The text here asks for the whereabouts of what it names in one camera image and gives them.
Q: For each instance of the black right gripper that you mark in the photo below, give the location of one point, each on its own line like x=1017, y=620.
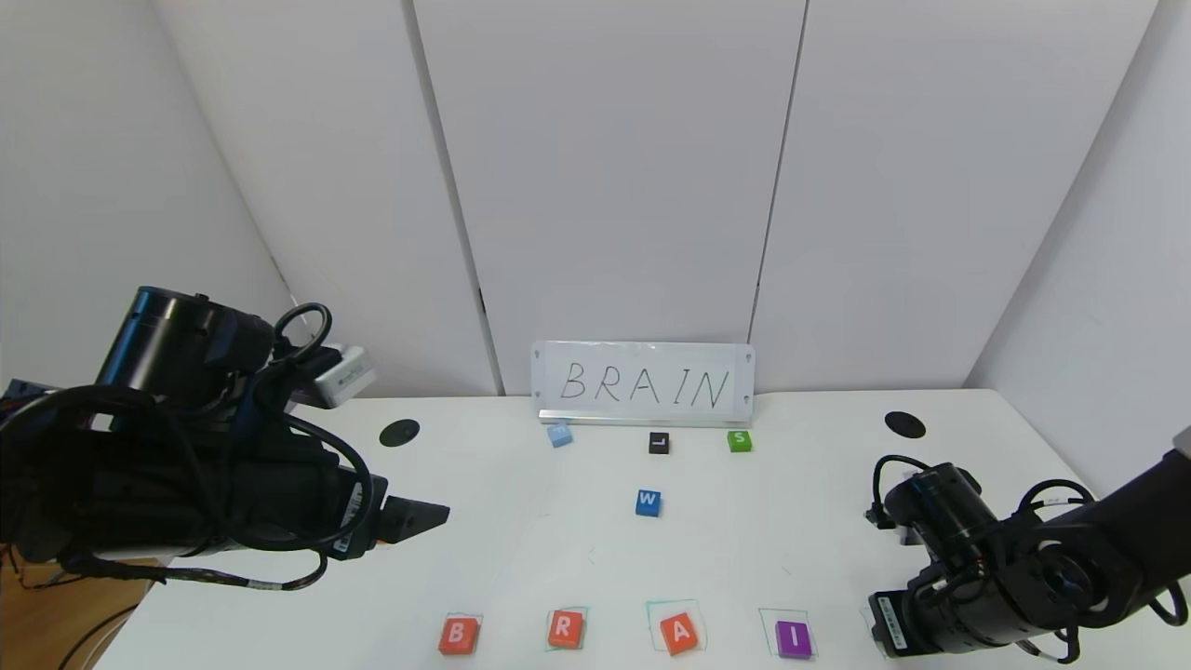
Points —
x=891, y=625

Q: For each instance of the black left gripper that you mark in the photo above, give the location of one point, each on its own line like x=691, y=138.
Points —
x=356, y=517

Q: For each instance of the orange block letter R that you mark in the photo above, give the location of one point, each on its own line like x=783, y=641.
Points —
x=566, y=630

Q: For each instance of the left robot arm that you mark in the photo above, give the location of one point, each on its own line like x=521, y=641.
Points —
x=140, y=484

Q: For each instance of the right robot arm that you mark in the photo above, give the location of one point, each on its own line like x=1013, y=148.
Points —
x=1117, y=540

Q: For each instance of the black table grommet hole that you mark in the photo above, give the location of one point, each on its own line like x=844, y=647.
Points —
x=905, y=424
x=399, y=433

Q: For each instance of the purple block letter I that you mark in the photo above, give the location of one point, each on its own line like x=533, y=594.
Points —
x=794, y=640

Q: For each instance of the orange block letter B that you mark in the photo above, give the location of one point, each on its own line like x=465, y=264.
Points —
x=458, y=636

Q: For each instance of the light blue letter block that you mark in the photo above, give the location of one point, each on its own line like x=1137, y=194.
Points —
x=559, y=435

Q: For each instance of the green block letter S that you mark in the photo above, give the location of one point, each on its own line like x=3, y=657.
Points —
x=740, y=441

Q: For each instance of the blue block letter W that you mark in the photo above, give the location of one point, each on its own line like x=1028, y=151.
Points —
x=649, y=503

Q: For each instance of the black block letter L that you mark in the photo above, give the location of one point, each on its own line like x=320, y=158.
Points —
x=659, y=443

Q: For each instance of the white BRAIN sign board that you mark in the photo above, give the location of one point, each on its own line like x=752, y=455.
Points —
x=642, y=383

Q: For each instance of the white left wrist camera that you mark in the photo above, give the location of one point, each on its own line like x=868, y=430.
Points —
x=342, y=377

